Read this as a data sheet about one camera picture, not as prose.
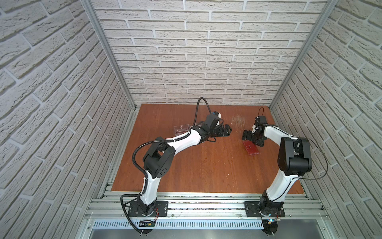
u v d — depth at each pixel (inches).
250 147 37.3
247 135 35.4
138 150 18.6
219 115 32.8
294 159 20.0
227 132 31.2
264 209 26.7
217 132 30.6
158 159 19.8
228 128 31.3
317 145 30.5
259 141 35.3
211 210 29.6
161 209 28.8
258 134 29.6
